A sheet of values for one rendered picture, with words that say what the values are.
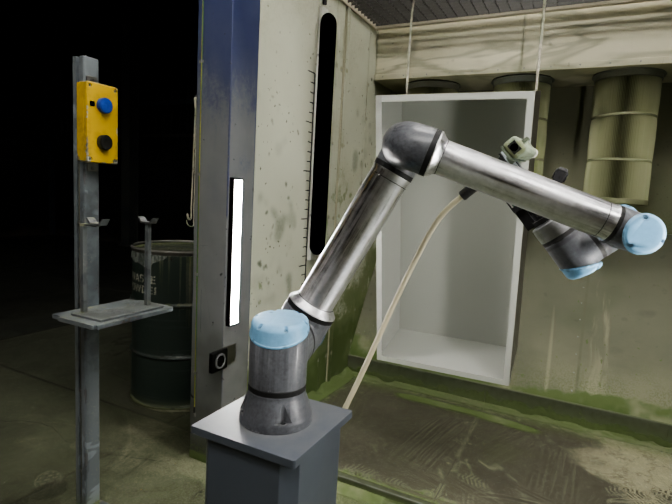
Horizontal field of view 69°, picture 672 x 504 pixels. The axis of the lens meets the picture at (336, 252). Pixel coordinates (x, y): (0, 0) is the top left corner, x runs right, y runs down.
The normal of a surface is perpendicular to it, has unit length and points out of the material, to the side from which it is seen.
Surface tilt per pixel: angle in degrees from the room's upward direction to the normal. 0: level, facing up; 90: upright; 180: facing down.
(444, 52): 90
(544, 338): 57
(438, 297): 102
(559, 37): 90
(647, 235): 91
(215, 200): 90
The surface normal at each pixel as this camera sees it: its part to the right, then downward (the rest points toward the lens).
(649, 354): -0.35, -0.47
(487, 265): -0.42, 0.29
